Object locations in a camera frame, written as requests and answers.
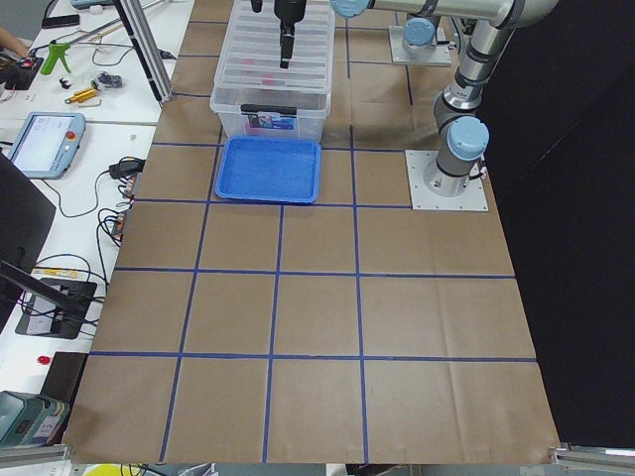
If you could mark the clear plastic storage box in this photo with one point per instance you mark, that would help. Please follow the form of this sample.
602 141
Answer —
312 110

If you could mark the black power adapter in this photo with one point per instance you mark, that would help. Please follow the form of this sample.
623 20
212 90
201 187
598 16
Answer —
126 167

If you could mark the green handled grabber tool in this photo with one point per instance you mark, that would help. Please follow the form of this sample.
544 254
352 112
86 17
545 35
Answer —
55 51

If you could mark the black box latch handle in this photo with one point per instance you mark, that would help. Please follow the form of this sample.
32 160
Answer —
259 108

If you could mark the black monitor stand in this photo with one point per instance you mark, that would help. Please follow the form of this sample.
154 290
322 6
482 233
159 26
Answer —
55 308

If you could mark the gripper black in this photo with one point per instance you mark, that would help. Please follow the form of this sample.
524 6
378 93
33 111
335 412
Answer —
288 10

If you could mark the teach pendant tablet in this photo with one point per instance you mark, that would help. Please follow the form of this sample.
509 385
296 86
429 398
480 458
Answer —
47 143

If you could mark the aluminium frame post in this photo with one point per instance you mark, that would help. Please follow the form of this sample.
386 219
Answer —
139 33

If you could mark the blue plastic tray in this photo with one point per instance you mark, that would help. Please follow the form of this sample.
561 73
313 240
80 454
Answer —
269 169

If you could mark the black smartphone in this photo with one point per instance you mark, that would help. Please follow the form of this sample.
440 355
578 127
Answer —
61 21

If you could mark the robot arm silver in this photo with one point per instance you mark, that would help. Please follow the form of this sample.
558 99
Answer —
421 33
464 138

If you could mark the yellow brass tool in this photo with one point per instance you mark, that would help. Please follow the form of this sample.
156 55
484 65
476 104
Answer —
87 97

